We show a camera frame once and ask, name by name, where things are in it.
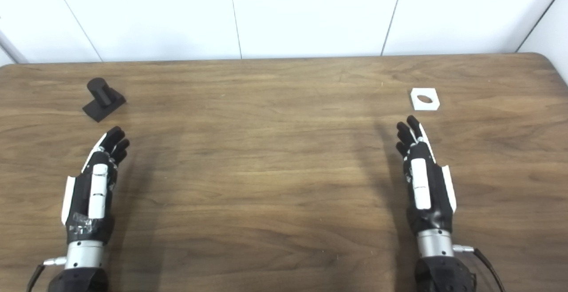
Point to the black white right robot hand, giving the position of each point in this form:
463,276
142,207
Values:
421,185

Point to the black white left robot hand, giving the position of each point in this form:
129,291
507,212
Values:
98,190

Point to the white square piece with hole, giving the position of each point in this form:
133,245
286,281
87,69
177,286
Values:
417,104

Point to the black peg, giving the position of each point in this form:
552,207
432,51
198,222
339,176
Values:
103,101

